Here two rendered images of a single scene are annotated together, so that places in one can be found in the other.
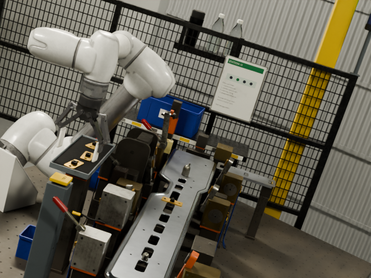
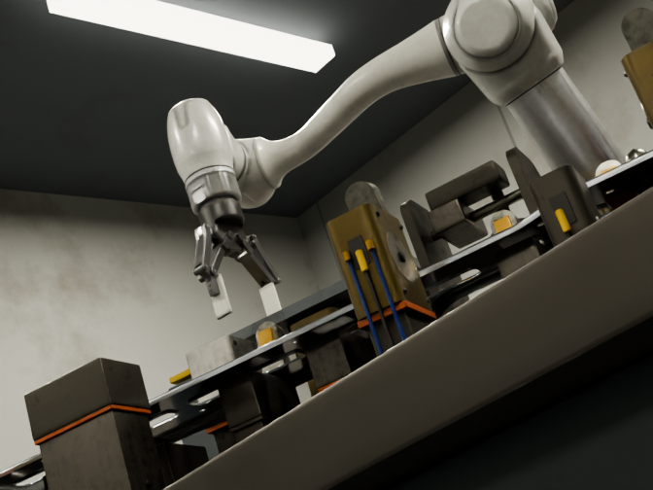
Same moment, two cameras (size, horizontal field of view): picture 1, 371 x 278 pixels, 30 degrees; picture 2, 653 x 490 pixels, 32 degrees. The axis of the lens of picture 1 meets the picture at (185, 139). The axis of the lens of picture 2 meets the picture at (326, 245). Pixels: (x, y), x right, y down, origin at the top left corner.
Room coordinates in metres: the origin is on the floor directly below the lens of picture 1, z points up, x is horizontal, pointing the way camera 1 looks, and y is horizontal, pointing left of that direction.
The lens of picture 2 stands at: (2.87, -1.31, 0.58)
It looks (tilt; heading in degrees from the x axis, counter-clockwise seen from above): 22 degrees up; 107
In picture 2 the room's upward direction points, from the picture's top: 19 degrees counter-clockwise
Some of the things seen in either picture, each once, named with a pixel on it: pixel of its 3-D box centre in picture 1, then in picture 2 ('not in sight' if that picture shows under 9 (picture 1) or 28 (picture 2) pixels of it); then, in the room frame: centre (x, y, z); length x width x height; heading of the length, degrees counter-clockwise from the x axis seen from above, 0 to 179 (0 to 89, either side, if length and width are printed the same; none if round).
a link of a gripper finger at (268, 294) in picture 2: (61, 137); (271, 303); (2.21, 0.40, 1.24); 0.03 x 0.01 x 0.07; 166
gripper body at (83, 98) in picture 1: (88, 107); (224, 230); (2.19, 0.34, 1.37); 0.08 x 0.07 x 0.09; 76
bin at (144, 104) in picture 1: (170, 113); not in sight; (3.43, 0.11, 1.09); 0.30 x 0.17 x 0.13; 81
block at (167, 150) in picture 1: (159, 175); not in sight; (3.08, 0.07, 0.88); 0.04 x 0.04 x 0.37; 86
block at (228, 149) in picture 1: (214, 180); not in sight; (3.25, -0.20, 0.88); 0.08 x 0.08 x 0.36; 86
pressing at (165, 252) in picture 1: (172, 204); (377, 316); (2.50, -0.03, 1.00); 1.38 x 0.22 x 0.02; 176
